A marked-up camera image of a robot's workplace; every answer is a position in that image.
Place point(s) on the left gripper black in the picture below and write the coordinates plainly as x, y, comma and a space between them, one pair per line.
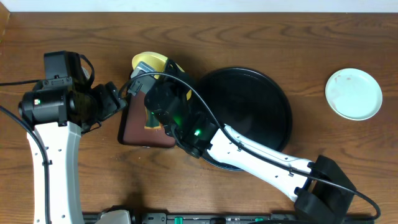
109, 99

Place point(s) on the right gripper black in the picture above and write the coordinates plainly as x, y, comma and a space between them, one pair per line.
170, 80

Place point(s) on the green orange sponge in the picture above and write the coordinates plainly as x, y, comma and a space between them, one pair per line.
151, 121

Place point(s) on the yellow plate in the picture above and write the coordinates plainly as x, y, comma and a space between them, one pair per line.
149, 60

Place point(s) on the light green plate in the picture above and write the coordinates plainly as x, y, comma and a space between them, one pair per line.
353, 94

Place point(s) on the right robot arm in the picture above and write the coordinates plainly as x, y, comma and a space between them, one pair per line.
320, 190

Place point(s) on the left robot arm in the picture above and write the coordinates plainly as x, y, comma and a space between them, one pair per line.
57, 112

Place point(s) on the rectangular black brown tray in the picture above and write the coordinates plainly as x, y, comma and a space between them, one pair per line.
133, 131

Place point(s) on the round black tray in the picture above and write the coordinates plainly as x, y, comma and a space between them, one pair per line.
250, 102

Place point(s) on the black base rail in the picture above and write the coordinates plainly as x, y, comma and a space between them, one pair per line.
163, 218

